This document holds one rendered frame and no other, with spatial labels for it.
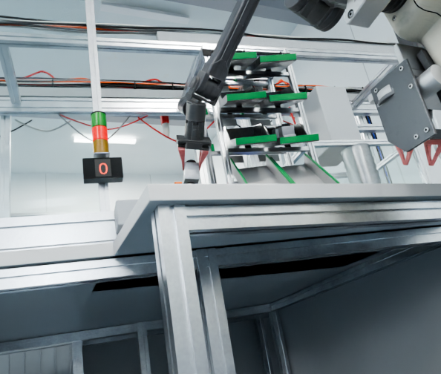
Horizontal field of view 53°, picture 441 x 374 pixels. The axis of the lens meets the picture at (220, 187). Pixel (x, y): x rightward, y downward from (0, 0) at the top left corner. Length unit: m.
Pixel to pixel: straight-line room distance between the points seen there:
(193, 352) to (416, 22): 0.69
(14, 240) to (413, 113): 0.86
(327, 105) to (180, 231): 1.98
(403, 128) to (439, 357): 0.87
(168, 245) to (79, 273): 0.33
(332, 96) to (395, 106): 1.74
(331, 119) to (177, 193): 1.92
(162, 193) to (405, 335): 1.16
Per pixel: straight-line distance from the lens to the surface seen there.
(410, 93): 0.89
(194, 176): 1.29
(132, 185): 10.79
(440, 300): 1.51
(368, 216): 0.90
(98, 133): 1.48
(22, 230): 1.07
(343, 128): 2.55
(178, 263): 0.68
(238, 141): 1.36
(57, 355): 3.05
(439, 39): 0.94
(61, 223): 1.08
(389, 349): 1.75
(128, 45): 2.27
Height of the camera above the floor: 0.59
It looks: 21 degrees up
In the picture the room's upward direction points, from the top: 10 degrees counter-clockwise
